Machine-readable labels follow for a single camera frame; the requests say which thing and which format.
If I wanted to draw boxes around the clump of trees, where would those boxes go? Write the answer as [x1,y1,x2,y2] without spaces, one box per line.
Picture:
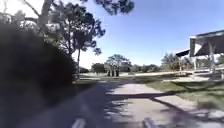
[104,54,133,78]

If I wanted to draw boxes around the round dark tree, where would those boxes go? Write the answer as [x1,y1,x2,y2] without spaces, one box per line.
[91,62,107,75]

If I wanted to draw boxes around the grey paved path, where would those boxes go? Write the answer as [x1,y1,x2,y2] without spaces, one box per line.
[19,79,224,128]

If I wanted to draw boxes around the group of tall trees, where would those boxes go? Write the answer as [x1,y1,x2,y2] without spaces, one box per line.
[19,0,136,79]

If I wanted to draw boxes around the leafy tree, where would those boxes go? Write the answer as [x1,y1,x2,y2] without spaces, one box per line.
[161,52,183,72]

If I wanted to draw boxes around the robot's own part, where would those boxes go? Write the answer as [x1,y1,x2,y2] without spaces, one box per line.
[71,118,87,128]
[143,117,158,128]

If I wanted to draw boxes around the small open shelter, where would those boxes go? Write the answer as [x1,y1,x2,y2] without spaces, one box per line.
[175,49,192,73]

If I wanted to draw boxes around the dark hedge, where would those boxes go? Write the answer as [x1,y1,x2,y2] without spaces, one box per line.
[0,23,78,128]

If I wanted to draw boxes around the green grass area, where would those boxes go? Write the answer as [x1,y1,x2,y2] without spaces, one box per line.
[146,78,224,111]

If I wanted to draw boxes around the large open shelter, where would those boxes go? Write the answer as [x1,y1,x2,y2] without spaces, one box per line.
[189,29,224,79]

